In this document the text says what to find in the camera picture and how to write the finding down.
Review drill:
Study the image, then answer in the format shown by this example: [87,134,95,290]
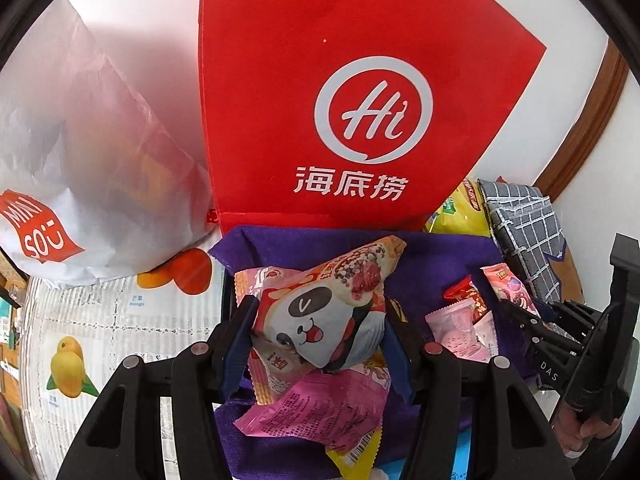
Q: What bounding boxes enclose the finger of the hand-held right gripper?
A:
[542,299,603,333]
[497,299,568,356]

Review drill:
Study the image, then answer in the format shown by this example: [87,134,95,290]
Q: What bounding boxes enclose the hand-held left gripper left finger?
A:
[55,294,261,480]

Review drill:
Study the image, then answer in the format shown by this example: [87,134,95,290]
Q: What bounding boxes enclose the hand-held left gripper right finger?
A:
[382,300,576,480]

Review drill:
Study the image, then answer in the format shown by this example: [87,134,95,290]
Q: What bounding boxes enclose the pink cartoon snack packet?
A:
[480,262,541,318]

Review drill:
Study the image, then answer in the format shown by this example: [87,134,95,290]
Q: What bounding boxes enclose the pink snack packet white window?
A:
[425,302,498,363]

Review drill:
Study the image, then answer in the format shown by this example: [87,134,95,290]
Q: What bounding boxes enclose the panda print snack packet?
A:
[250,235,407,373]

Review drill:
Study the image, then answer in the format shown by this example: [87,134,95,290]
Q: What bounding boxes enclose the person's right hand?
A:
[555,402,623,458]

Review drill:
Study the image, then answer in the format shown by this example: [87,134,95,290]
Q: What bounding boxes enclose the red white snack packet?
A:
[247,345,321,406]

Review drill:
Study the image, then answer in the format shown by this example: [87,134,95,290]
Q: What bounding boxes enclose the pale pink snack packet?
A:
[234,266,301,306]

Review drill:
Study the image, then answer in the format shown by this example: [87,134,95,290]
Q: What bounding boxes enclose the red candy packet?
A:
[442,275,493,326]

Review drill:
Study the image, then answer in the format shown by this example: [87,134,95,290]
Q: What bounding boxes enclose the magenta snack packet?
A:
[234,362,391,458]

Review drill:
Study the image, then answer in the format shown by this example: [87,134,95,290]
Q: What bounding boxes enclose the folded grey checked cloth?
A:
[477,177,583,306]

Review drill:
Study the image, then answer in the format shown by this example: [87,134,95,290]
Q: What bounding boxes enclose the purple cloth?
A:
[207,225,541,480]

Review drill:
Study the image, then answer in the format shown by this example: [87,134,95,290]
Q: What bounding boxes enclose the yellow snack packet barcode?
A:
[325,430,383,480]

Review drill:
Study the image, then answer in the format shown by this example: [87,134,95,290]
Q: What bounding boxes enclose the fruit print lace tablecloth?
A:
[0,247,226,480]

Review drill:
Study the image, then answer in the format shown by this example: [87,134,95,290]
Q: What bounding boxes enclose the blue tissue pack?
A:
[447,427,476,480]

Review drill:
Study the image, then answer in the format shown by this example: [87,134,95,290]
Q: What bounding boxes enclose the yellow snack bag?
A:
[425,177,493,238]

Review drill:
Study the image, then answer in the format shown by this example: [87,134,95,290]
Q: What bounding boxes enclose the white plastic bag red logo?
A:
[0,0,217,288]

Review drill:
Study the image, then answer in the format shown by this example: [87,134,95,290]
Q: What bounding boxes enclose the red paper bag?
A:
[197,0,547,233]

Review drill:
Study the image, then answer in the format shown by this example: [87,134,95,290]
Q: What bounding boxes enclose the brown wooden door frame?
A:
[531,35,631,206]

